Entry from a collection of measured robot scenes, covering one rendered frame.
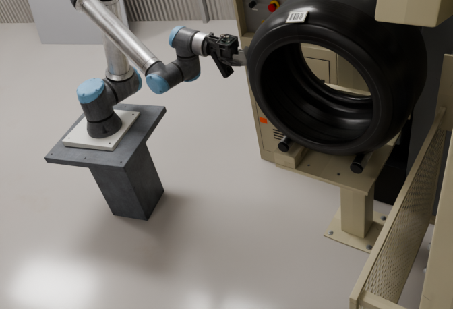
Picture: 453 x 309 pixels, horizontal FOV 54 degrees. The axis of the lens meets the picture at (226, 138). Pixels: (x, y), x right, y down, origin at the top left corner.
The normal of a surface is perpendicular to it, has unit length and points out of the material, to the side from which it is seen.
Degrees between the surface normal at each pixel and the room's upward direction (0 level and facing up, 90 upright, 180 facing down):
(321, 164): 0
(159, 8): 90
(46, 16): 78
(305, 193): 0
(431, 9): 72
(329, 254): 0
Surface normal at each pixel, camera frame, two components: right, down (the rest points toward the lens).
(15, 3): -0.32, 0.65
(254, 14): -0.55, 0.62
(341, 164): -0.18, -0.75
